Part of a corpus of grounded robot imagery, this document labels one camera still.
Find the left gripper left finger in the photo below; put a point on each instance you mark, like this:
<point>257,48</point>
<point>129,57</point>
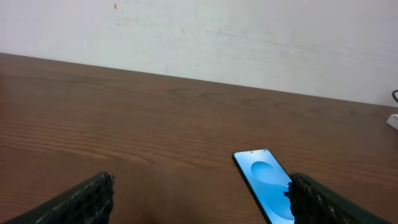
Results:
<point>89,202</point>

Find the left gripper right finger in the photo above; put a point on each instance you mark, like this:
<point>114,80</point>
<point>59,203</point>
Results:
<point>313,203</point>

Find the blue Samsung smartphone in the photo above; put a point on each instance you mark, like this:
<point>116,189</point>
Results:
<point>267,182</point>

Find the white power strip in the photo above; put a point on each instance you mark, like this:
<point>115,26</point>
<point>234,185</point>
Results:
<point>393,121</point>

